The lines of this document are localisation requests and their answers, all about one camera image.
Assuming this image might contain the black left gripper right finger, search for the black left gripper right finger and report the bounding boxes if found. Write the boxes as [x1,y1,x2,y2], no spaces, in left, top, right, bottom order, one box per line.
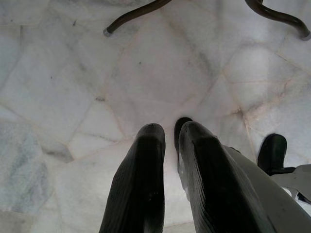
[178,121,276,233]

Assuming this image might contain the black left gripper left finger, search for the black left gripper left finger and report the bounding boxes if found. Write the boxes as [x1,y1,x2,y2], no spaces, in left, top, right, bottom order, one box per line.
[98,123,166,233]

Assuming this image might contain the grey robot leg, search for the grey robot leg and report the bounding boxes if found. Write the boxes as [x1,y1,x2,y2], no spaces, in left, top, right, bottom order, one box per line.
[269,164,311,202]
[222,145,311,233]

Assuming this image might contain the black robot left foot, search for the black robot left foot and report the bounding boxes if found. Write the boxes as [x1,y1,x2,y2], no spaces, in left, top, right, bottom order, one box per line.
[174,117,194,168]

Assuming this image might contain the grey robot left leg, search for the grey robot left leg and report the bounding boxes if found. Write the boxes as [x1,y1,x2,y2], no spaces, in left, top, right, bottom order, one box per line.
[222,145,311,233]

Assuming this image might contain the dark curved metal table leg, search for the dark curved metal table leg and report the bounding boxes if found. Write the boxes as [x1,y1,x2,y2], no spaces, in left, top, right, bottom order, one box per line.
[243,0,311,41]
[103,0,171,37]

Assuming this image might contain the grey robot right leg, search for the grey robot right leg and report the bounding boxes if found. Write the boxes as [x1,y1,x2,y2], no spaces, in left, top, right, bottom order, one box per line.
[269,164,311,202]

